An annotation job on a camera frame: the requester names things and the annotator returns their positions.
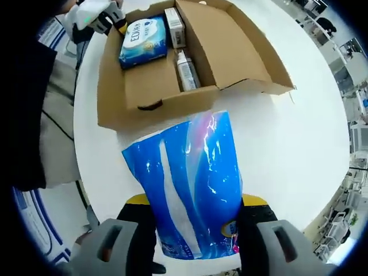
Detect blue printed poster board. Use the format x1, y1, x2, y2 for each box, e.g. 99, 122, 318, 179
36, 17, 64, 52

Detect small white carton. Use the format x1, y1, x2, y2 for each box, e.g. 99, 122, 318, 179
163, 7, 186, 49

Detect blue soft tissue pack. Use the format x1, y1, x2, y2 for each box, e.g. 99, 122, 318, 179
121, 110, 245, 260

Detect person's black clothing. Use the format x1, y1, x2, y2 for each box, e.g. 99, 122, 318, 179
16, 37, 58, 192

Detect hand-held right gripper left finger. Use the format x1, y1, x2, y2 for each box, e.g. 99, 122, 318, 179
68, 193, 167, 276

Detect person's beige trousers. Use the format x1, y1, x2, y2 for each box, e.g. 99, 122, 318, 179
40, 54, 81, 189

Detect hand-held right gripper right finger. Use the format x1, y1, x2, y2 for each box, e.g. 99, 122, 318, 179
238, 194, 337, 276

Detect brown cardboard shoe box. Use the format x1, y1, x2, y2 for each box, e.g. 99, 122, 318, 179
97, 0, 296, 132

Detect white spray bottle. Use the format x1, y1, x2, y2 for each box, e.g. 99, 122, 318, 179
173, 48, 202, 93

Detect blue white wet wipes pack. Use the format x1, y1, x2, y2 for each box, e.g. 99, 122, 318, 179
118, 16, 169, 71

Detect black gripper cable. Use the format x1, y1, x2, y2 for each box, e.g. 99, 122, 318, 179
42, 109, 76, 142

